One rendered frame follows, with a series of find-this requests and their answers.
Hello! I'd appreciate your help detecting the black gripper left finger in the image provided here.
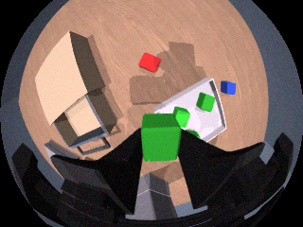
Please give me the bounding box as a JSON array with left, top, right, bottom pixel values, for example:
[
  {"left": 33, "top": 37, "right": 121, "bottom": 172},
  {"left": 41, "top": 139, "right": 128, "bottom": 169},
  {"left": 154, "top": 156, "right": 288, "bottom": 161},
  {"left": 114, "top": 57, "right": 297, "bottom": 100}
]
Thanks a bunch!
[{"left": 50, "top": 128, "right": 143, "bottom": 215}]

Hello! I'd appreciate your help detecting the blue block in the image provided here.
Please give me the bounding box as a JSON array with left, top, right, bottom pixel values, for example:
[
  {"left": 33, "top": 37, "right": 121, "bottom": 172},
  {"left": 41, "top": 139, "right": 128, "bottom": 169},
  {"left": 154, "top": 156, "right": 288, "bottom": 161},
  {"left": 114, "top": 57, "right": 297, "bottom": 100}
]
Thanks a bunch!
[{"left": 221, "top": 81, "right": 236, "bottom": 95}]

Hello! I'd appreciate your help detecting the small red block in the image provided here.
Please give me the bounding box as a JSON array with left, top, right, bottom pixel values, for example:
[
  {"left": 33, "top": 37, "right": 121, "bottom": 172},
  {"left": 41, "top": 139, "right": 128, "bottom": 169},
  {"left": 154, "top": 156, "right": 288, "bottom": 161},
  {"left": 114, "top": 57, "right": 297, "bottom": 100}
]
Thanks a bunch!
[{"left": 138, "top": 53, "right": 161, "bottom": 73}]

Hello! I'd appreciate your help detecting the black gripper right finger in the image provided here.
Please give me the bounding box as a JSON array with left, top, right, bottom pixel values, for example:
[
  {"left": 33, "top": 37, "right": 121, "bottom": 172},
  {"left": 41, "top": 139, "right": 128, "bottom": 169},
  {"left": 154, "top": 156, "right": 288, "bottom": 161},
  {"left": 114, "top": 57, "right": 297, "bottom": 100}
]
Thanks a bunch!
[{"left": 178, "top": 129, "right": 265, "bottom": 210}]

